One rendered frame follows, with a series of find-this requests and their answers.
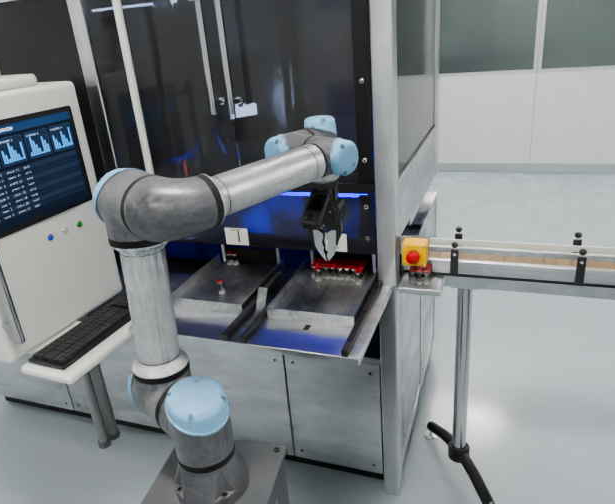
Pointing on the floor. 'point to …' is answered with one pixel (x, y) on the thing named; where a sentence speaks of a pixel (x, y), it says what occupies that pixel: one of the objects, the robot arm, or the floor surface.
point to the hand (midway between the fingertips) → (326, 256)
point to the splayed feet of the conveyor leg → (461, 460)
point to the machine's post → (387, 228)
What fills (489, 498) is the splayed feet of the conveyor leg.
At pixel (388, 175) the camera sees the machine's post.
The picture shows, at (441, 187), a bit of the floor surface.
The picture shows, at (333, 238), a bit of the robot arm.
